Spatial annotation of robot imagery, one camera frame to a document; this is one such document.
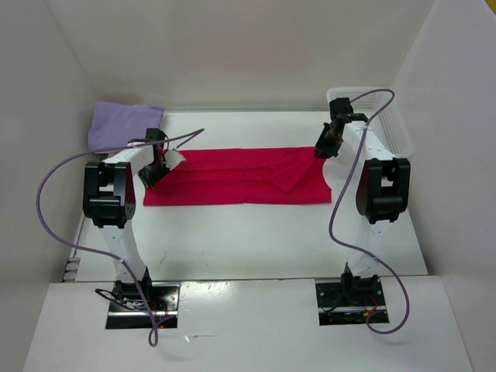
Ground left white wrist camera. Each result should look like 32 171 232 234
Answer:
163 149 186 171

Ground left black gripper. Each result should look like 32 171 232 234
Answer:
137 158 171 189

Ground lavender t shirt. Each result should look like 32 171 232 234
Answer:
88 101 165 153

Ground pink t shirt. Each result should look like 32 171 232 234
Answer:
143 147 332 207

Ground purple cable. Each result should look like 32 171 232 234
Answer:
328 88 412 335
35 127 206 348

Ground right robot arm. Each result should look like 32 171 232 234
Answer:
314 98 411 291

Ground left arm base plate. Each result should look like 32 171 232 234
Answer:
99 282 181 330

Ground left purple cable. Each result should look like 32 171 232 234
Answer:
35 127 206 348

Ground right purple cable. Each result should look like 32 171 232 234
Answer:
328 88 412 335

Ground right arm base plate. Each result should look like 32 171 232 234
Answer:
315 278 389 326

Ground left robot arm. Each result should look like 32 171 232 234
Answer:
83 129 169 310

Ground white laundry basket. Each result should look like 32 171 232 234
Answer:
326 87 415 161

